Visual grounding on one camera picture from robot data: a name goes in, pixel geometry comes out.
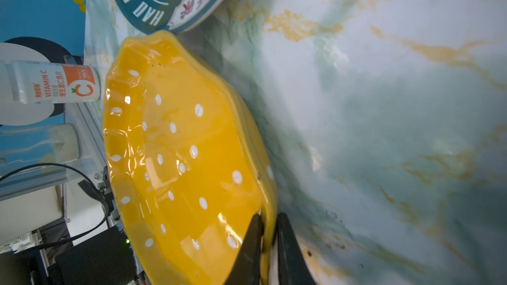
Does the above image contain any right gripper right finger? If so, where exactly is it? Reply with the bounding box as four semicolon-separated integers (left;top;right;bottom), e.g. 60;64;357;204
277;212;316;285

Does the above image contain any vitamin c white bottle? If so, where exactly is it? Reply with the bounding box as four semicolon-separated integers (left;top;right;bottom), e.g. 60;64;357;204
1;61;100;105

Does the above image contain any yellow polka dot plate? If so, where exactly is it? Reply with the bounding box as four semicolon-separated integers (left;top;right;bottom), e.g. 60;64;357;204
103;31;278;284

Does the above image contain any black cable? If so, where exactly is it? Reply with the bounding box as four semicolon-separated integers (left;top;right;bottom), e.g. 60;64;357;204
0;162;112;251

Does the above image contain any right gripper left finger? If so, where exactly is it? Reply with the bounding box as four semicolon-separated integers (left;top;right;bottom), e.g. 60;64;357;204
224;214;264;285

